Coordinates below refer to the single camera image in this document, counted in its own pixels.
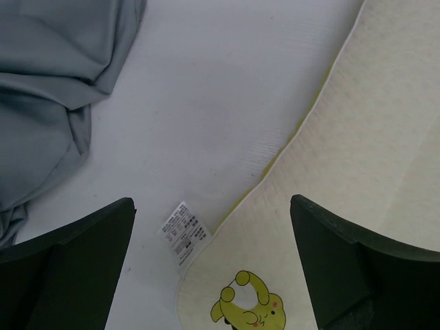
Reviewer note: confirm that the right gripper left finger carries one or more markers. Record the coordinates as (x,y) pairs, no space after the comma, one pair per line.
(67,278)

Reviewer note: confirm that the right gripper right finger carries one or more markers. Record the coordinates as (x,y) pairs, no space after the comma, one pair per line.
(359,279)

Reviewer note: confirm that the cream yellow pillow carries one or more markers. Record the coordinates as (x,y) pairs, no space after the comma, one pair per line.
(367,151)

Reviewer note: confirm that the grey pillowcase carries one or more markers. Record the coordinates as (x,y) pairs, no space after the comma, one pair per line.
(58,58)

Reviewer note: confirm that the white pillow care label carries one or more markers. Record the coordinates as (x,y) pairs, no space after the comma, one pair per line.
(185,236)

